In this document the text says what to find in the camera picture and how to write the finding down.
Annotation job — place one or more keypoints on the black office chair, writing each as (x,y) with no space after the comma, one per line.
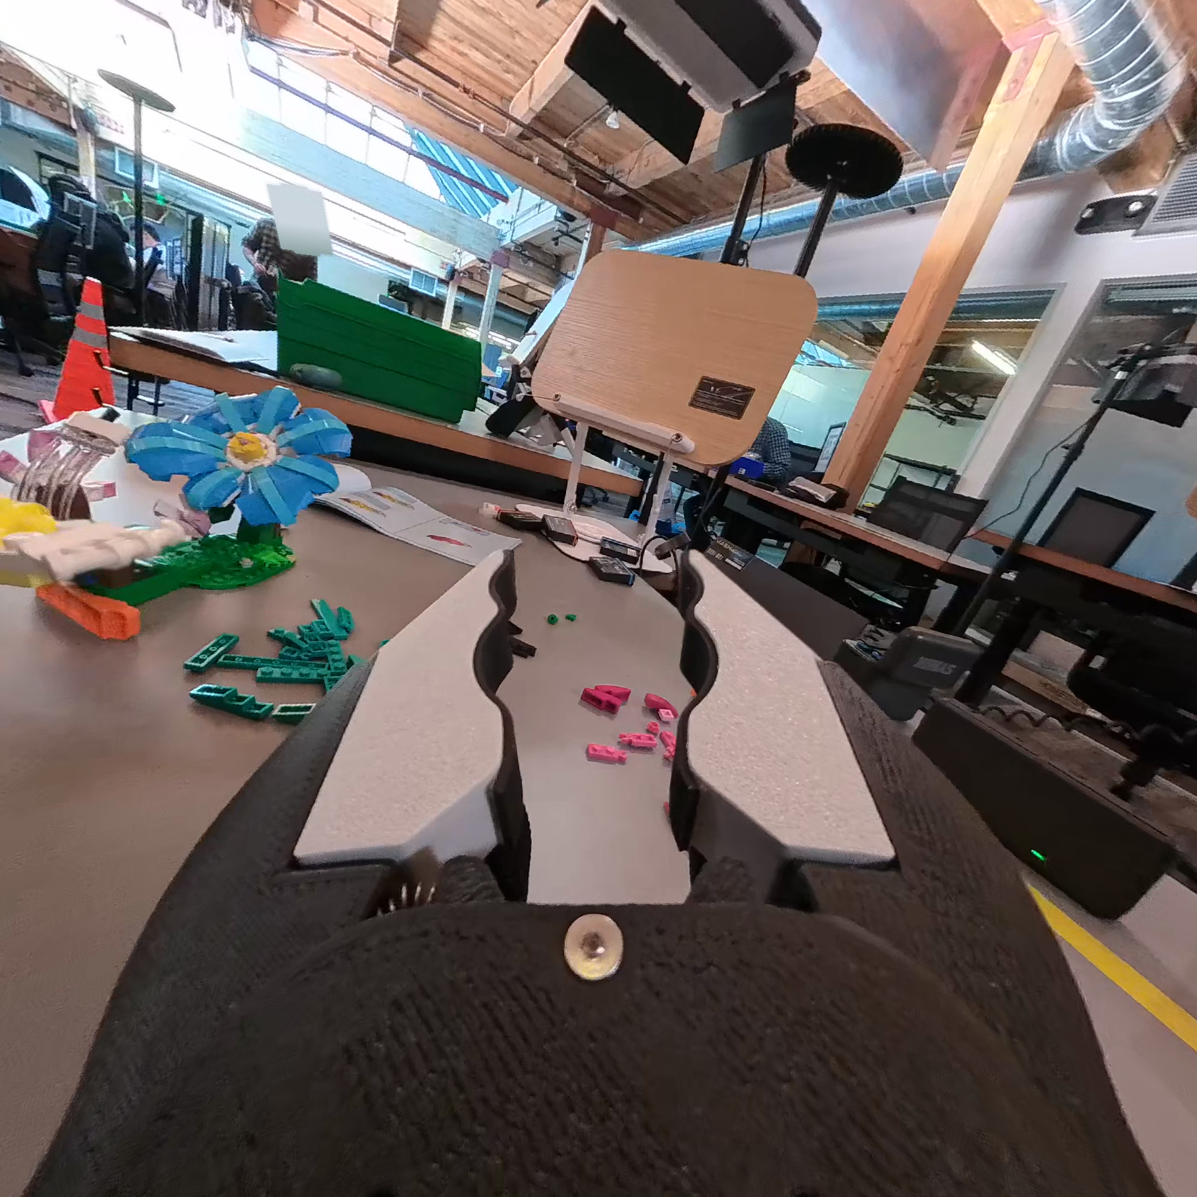
(1136,691)

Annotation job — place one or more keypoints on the black tripod with device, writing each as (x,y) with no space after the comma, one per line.
(1155,383)

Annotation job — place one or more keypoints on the pile of pink lego pieces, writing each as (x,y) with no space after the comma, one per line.
(606,697)

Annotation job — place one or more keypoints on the studio light panel on stand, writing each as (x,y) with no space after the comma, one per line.
(710,46)

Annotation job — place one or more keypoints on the black power station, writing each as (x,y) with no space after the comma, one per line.
(1037,805)

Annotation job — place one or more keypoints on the grey battery charger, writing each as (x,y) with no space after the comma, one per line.
(920,668)

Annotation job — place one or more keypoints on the lego instruction booklet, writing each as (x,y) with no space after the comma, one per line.
(412,524)

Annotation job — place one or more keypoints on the pile of teal lego pieces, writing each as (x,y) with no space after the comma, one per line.
(298,654)

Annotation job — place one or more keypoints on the black floor lamp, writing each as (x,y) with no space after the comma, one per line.
(841,158)

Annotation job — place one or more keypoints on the dark framed monitor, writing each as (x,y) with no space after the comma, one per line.
(1095,525)

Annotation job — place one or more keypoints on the long wooden desk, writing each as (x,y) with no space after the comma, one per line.
(393,435)

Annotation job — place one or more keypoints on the long orange lego brick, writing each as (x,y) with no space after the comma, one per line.
(89,610)

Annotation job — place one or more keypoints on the silver ventilation duct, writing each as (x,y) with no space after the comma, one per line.
(1103,102)

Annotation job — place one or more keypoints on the blue lego flower green base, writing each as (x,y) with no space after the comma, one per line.
(248,458)

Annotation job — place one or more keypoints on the wooden book stand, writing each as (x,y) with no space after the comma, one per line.
(674,347)

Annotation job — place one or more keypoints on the wooden desk with black legs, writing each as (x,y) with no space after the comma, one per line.
(935,543)

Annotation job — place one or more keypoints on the yellow white lego assembly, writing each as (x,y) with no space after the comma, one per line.
(83,547)

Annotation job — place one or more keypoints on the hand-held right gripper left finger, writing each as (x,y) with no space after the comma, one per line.
(412,739)

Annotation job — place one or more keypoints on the small black battery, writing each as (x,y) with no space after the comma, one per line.
(560,529)
(612,570)
(518,516)
(620,547)

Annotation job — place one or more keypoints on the black lego piece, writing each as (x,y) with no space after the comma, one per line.
(522,645)

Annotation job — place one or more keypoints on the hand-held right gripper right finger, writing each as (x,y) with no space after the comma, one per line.
(776,747)

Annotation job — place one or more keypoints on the stack of green crates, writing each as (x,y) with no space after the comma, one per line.
(373,354)

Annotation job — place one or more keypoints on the clear bag of pink pieces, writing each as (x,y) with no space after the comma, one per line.
(66,462)

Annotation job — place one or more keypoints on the wooden support post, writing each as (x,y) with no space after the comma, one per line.
(935,298)

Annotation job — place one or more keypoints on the orange traffic cone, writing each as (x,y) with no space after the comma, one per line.
(83,364)

